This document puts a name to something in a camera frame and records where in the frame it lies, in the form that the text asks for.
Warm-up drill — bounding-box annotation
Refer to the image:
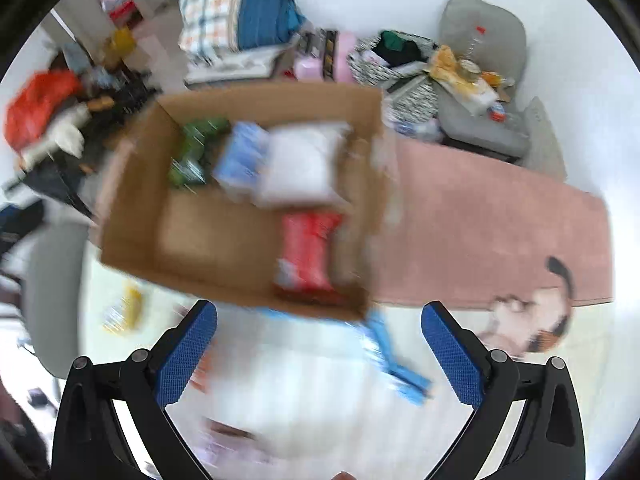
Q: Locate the blue plastic packet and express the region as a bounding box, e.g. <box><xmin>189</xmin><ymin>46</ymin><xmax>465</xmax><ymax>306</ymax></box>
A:
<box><xmin>345</xmin><ymin>310</ymin><xmax>434</xmax><ymax>407</ymax></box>

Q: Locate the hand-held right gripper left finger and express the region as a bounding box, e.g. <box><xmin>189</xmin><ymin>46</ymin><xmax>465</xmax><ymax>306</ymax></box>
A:
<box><xmin>51</xmin><ymin>299</ymin><xmax>219</xmax><ymax>480</ymax></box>

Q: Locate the light blue tissue packet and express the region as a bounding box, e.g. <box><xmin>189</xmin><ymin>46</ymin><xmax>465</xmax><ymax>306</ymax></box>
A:
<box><xmin>212</xmin><ymin>121</ymin><xmax>271</xmax><ymax>200</ymax></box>

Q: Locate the plaid storage bag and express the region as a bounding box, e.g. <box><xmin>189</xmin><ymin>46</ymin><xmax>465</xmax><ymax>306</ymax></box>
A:
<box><xmin>179</xmin><ymin>0</ymin><xmax>257</xmax><ymax>54</ymax></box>

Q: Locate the pile of snacks on armchair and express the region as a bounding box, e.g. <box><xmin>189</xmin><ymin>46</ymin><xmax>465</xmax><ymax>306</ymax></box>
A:
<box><xmin>428</xmin><ymin>45</ymin><xmax>516</xmax><ymax>122</ymax></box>

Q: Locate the pink blanket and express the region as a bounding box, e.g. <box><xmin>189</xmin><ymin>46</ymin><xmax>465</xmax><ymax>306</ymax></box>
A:
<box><xmin>370</xmin><ymin>136</ymin><xmax>615</xmax><ymax>308</ymax></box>

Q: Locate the yellow snack packet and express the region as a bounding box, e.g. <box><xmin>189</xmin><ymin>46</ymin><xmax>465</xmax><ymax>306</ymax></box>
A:
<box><xmin>103</xmin><ymin>282</ymin><xmax>145</xmax><ymax>335</ymax></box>

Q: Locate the white soft packet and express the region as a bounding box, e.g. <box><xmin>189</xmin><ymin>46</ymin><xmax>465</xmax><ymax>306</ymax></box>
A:
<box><xmin>254</xmin><ymin>123</ymin><xmax>352</xmax><ymax>208</ymax></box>

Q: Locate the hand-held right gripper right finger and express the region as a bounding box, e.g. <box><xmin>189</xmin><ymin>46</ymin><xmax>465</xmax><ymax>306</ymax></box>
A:
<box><xmin>421</xmin><ymin>301</ymin><xmax>586</xmax><ymax>480</ymax></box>

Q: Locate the white bedsheet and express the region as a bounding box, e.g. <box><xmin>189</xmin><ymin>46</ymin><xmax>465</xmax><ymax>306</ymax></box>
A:
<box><xmin>80</xmin><ymin>240</ymin><xmax>506</xmax><ymax>480</ymax></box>

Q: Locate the pink box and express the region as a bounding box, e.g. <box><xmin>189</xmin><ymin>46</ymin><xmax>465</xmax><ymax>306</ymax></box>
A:
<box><xmin>293</xmin><ymin>30</ymin><xmax>357</xmax><ymax>84</ymax></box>

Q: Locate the grey armchair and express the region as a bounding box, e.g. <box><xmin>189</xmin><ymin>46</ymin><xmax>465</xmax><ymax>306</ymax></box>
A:
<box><xmin>434</xmin><ymin>0</ymin><xmax>568</xmax><ymax>181</ymax></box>

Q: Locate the brown cardboard box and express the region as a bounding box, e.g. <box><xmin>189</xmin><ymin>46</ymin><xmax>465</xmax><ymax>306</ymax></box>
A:
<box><xmin>98</xmin><ymin>81</ymin><xmax>400</xmax><ymax>322</ymax></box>

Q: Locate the red tissue packet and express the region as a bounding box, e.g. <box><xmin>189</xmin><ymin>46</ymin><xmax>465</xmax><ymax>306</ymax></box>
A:
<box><xmin>274</xmin><ymin>211</ymin><xmax>347</xmax><ymax>297</ymax></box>

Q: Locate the green soft packet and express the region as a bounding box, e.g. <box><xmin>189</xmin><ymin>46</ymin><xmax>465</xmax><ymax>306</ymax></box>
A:
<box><xmin>168</xmin><ymin>118</ymin><xmax>232</xmax><ymax>189</ymax></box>

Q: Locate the black and white patterned basket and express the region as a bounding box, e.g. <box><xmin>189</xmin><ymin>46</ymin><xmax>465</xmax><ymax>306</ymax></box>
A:
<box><xmin>347</xmin><ymin>31</ymin><xmax>443</xmax><ymax>131</ymax></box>

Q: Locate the blue cloth bundle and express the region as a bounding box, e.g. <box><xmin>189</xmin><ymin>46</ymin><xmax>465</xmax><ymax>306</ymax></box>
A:
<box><xmin>238</xmin><ymin>0</ymin><xmax>307</xmax><ymax>53</ymax></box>

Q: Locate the calico cat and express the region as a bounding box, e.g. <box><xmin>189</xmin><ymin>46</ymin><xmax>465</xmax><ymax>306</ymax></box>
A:
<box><xmin>481</xmin><ymin>256</ymin><xmax>577</xmax><ymax>359</ymax></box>

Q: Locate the red plastic bag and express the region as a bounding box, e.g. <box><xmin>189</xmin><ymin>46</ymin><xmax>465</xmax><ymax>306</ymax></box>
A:
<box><xmin>5</xmin><ymin>71</ymin><xmax>85</xmax><ymax>151</ymax></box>

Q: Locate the yellow plastic bag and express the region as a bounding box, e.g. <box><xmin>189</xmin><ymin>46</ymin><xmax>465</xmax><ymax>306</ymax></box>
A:
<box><xmin>104</xmin><ymin>27</ymin><xmax>137</xmax><ymax>67</ymax></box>

